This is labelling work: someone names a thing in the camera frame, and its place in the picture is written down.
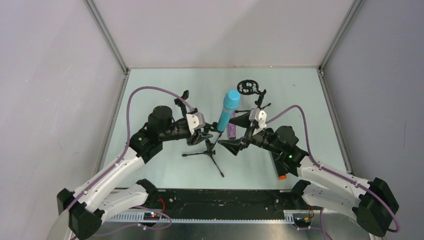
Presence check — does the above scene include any black tripod mic stand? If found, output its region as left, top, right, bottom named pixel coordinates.
left=181, top=122, right=225, bottom=178

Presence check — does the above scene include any black microphone orange end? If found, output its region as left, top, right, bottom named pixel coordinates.
left=269, top=152, right=287, bottom=180

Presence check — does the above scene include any blue toy microphone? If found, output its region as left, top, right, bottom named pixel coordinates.
left=216, top=89, right=241, bottom=133

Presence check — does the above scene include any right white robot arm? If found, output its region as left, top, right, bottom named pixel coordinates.
left=218, top=110, right=401, bottom=238

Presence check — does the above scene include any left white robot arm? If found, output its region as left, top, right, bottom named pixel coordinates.
left=47, top=105, right=212, bottom=240

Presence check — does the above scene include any round base mic stand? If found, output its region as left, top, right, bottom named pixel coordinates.
left=174, top=89, right=190, bottom=116

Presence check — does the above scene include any purple glitter microphone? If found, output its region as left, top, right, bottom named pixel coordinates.
left=226, top=122, right=237, bottom=140

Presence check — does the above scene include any right circuit board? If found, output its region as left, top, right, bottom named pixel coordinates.
left=293, top=217, right=312, bottom=229

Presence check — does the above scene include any circuit board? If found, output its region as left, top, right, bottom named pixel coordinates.
left=143, top=211, right=162, bottom=221
left=293, top=217, right=312, bottom=229

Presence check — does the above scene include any left circuit board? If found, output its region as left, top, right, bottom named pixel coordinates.
left=143, top=211, right=162, bottom=221

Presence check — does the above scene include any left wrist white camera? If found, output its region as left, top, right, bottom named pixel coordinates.
left=185, top=112, right=206, bottom=135

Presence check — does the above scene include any wrist white camera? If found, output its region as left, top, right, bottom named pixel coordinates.
left=248, top=108, right=267, bottom=129
left=185, top=112, right=206, bottom=135

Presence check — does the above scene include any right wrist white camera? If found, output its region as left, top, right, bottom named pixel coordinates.
left=248, top=108, right=267, bottom=129

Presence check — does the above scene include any shock mount tripod stand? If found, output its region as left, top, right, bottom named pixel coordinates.
left=234, top=79, right=272, bottom=115

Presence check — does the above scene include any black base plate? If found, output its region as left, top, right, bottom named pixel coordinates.
left=143, top=188, right=309, bottom=221

